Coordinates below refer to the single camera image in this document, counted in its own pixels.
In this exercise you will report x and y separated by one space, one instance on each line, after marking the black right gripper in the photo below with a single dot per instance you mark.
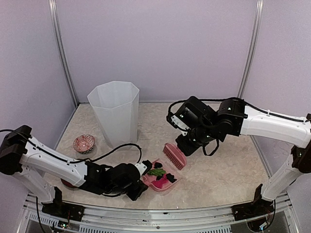
188 150

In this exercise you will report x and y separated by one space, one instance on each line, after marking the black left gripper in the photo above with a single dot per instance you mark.
134 195

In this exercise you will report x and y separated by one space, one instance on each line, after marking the pink hand brush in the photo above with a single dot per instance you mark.
175 155

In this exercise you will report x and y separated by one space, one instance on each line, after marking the pink plastic dustpan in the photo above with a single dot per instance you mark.
171 169

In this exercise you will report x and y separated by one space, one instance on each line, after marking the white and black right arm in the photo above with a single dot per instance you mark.
200 124

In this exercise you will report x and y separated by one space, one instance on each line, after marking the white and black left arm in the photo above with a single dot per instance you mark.
24 157

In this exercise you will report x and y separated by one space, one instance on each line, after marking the pile of coloured paper scraps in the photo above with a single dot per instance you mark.
159 178

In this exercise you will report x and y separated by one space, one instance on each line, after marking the green paper scrap near dustpan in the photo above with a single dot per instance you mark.
156 172

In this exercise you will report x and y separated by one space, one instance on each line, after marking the black paper scrap right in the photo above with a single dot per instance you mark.
170 178

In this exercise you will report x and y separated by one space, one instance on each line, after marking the red floral lacquer bowl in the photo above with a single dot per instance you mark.
67 184

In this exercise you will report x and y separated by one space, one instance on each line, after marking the red patterned glass bowl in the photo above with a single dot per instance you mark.
84 144

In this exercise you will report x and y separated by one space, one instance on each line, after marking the translucent white plastic bin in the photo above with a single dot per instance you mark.
115 105

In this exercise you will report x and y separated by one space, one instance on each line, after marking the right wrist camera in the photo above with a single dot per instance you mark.
174 121

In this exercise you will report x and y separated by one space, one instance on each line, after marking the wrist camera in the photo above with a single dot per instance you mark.
174 121
144 167

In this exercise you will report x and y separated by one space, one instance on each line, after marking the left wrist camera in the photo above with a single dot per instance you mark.
144 167

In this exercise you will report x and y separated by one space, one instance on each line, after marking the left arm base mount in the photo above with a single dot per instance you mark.
62 209

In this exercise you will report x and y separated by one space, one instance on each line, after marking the aluminium front rail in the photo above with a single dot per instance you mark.
151 214

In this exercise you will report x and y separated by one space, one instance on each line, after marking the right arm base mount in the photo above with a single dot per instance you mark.
255 208

